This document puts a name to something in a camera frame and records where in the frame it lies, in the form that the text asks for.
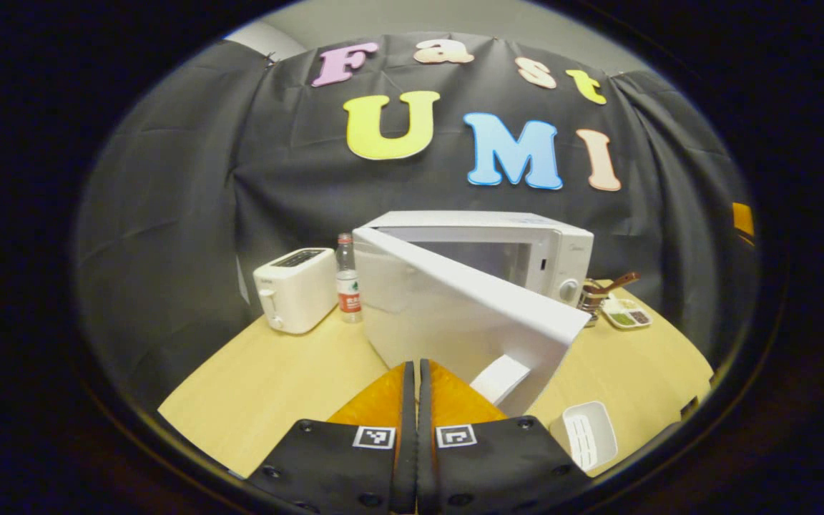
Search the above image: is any black backdrop cloth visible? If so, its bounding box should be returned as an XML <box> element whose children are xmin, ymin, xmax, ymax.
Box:
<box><xmin>76</xmin><ymin>32</ymin><xmax>760</xmax><ymax>408</ymax></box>

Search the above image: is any clear water bottle red label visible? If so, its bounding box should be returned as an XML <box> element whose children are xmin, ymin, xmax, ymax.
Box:
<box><xmin>335</xmin><ymin>233</ymin><xmax>363</xmax><ymax>324</ymax></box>

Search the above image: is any metal wire utensil holder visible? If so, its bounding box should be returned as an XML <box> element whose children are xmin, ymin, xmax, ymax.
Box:
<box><xmin>578</xmin><ymin>279</ymin><xmax>607</xmax><ymax>328</ymax></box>

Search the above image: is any white microwave oven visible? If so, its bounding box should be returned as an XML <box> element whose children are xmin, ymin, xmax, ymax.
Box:
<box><xmin>352</xmin><ymin>210</ymin><xmax>595</xmax><ymax>417</ymax></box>

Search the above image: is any small white plastic tray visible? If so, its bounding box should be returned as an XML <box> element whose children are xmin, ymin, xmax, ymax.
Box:
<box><xmin>549</xmin><ymin>401</ymin><xmax>619</xmax><ymax>471</ymax></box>

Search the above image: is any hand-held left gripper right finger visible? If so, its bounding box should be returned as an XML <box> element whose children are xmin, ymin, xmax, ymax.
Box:
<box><xmin>418</xmin><ymin>359</ymin><xmax>592</xmax><ymax>514</ymax></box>

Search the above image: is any white toaster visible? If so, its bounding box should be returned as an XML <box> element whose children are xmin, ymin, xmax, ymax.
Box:
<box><xmin>253</xmin><ymin>247</ymin><xmax>339</xmax><ymax>335</ymax></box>

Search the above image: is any white divided spice dish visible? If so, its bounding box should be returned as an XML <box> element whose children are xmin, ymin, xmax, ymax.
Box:
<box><xmin>602</xmin><ymin>297</ymin><xmax>653</xmax><ymax>330</ymax></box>

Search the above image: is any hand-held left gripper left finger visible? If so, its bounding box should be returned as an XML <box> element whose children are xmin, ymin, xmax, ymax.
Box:
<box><xmin>247</xmin><ymin>361</ymin><xmax>418</xmax><ymax>514</ymax></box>

